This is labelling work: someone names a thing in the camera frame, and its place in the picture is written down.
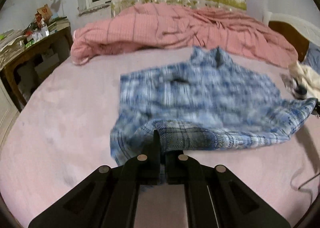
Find folded white navy blanket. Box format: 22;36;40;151
280;61;319;100

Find pink checked duvet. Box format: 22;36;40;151
71;3;298;68

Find white drawer cabinet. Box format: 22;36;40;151
0;81;19;145

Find dark wooden side table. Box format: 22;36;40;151
1;26;73;112

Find clear spray bottle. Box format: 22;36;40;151
41;18;50;38

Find pink bed sheet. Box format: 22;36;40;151
1;47;319;227

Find blue plaid flannel shirt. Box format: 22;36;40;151
110;47;317;165

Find stack of papers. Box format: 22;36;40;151
1;30;25;68

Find blue floral pillow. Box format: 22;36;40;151
304;43;320;74

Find white wooden headboard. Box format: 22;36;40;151
263;11;319;62

